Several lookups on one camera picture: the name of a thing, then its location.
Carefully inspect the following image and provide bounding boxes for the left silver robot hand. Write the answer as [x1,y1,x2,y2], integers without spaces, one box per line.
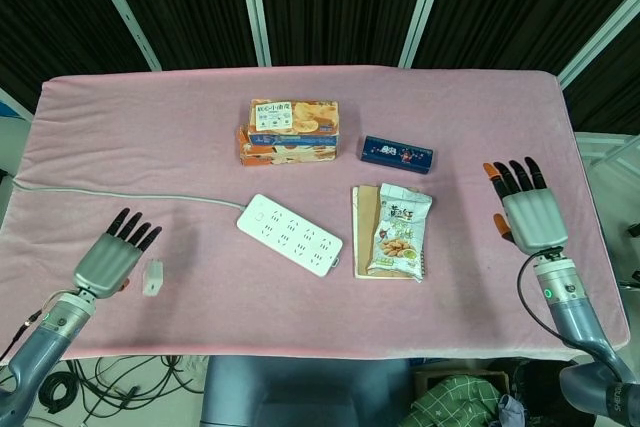
[73,207,164,299]

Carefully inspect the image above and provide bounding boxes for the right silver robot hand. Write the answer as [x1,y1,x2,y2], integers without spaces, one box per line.
[482,156,570,254]

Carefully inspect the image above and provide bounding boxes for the small white plug adapter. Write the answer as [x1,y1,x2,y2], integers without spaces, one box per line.
[142,259,166,298]

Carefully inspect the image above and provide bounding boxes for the pink tablecloth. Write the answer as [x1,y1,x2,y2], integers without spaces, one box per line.
[0,64,631,363]

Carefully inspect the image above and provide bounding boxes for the white green snack bag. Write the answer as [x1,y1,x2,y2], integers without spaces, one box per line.
[367,182,434,279]

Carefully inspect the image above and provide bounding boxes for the dark blue long box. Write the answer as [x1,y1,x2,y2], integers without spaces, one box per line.
[360,134,436,175]

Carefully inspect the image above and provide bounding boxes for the brown notebook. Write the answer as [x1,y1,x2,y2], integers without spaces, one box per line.
[352,184,429,284]

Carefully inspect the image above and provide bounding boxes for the white power strip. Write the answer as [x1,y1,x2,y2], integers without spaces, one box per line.
[235,193,345,279]

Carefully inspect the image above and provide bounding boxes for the green plaid cloth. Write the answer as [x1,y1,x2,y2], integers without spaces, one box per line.
[408,374,507,427]

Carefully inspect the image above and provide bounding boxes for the grey robot torso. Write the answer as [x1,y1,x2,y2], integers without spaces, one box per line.
[199,355,417,427]

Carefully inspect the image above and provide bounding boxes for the blue orange biscuit box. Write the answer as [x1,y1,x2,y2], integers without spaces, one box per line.
[248,99,343,141]

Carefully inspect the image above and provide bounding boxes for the grey power strip cable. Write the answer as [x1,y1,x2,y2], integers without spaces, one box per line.
[12,178,249,212]

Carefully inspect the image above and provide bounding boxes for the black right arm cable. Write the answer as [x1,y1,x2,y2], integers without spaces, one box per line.
[516,246,601,354]

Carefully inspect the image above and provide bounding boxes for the thin left arm cable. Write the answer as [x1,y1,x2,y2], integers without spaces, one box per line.
[0,291,67,364]

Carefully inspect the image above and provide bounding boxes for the black floor cables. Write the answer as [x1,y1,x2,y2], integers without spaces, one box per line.
[38,354,209,414]

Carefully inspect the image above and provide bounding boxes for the white frame post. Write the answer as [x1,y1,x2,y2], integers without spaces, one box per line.
[556,0,640,89]
[79,0,164,73]
[0,86,36,119]
[234,0,274,68]
[398,0,454,69]

